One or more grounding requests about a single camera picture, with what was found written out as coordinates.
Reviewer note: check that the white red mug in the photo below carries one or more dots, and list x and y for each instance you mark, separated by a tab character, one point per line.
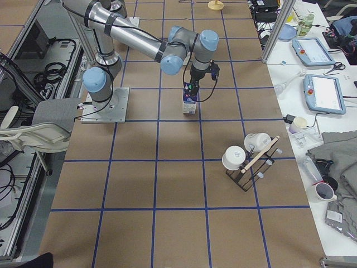
324	192

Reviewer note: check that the blue teach pendant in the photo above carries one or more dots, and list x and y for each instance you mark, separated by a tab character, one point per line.
312	52
323	94

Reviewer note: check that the grey office chair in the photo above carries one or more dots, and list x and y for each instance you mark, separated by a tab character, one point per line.
49	131

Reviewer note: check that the clear plastic bottle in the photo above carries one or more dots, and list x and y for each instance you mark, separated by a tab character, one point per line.
309	168

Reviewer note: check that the white smiley mug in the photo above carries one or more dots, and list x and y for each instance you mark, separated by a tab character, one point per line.
233	157

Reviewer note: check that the aluminium frame post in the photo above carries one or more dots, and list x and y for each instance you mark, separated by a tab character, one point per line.
286	9

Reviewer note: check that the black scissors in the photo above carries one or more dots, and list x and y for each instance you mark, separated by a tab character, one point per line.
337	66

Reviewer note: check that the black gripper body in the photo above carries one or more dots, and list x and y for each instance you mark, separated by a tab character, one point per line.
196	75

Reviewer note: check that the blue white milk carton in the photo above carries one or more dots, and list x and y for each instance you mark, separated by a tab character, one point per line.
189	102

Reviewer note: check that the upper blue teach pendant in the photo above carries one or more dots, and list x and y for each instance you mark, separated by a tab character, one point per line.
312	52

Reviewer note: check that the wooden rack rod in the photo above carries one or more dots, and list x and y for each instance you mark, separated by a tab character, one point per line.
260	154

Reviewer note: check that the white mug on rack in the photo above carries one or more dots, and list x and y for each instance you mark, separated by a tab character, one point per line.
256	142

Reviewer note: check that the blue bowl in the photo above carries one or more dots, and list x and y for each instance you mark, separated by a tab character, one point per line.
287	33

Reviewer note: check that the lower blue teach pendant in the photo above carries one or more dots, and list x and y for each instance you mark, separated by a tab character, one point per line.
323	94

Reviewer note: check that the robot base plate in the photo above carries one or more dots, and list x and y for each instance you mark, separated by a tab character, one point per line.
115	111

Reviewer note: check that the white purple cup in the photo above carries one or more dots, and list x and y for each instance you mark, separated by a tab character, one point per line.
298	124

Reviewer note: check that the green glass jar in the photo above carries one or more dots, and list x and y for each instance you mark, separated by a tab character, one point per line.
305	25

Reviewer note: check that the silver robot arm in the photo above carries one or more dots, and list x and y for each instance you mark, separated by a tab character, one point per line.
109	21

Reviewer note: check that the grey cloth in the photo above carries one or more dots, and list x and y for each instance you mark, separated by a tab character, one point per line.
340	148

